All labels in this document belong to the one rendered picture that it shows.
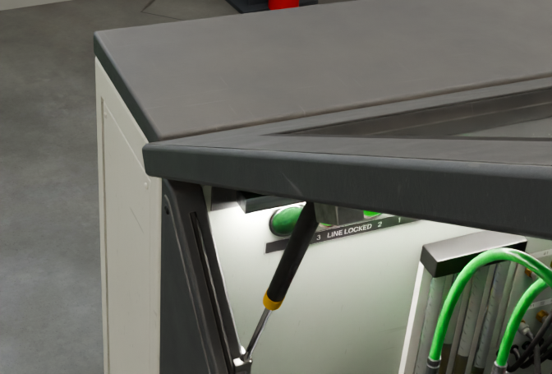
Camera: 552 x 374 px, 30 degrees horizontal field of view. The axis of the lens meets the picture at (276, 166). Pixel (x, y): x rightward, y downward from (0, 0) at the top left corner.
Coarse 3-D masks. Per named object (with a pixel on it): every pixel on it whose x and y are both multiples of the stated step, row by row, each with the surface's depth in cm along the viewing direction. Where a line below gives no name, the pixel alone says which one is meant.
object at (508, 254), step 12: (492, 252) 120; (504, 252) 117; (516, 252) 116; (468, 264) 125; (480, 264) 123; (528, 264) 113; (540, 264) 112; (468, 276) 126; (540, 276) 112; (456, 288) 129; (456, 300) 130; (444, 312) 132; (444, 324) 134; (444, 336) 135; (432, 348) 137; (432, 360) 137
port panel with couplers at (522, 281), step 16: (528, 240) 145; (544, 240) 147; (544, 256) 149; (528, 272) 148; (512, 288) 150; (528, 288) 151; (512, 304) 152; (544, 304) 155; (528, 320) 156; (544, 320) 155
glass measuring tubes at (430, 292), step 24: (456, 240) 138; (480, 240) 139; (504, 240) 139; (432, 264) 135; (456, 264) 136; (504, 264) 141; (432, 288) 139; (480, 288) 142; (432, 312) 141; (456, 312) 143; (480, 312) 148; (408, 336) 145; (432, 336) 143; (456, 336) 149; (480, 336) 150; (408, 360) 147; (456, 360) 150; (480, 360) 151
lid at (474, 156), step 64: (256, 128) 114; (320, 128) 103; (384, 128) 106; (448, 128) 98; (512, 128) 89; (256, 192) 85; (320, 192) 73; (384, 192) 64; (448, 192) 57; (512, 192) 52
